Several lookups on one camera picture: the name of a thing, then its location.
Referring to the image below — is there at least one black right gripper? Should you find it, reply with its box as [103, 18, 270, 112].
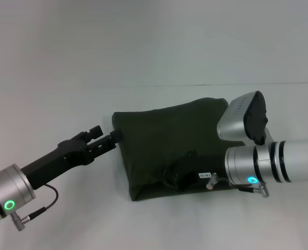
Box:
[162, 149, 232, 193]

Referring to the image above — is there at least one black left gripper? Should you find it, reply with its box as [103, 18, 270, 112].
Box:
[20, 125, 123, 191]

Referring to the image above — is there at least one dark green t-shirt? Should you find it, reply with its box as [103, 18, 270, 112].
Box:
[111, 96, 248, 202]

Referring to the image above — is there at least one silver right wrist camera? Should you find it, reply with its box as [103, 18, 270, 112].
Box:
[216, 90, 274, 146]

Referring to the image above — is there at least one right gripper cable with connectors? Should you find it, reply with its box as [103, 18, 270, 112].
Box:
[205, 171, 271, 198]

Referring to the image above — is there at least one gripper cable with connectors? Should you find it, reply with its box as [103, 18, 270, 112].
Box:
[11, 183, 60, 231]
[205, 171, 271, 198]

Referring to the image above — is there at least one left gripper cable with connectors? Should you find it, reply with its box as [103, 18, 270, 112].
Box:
[11, 183, 60, 231]

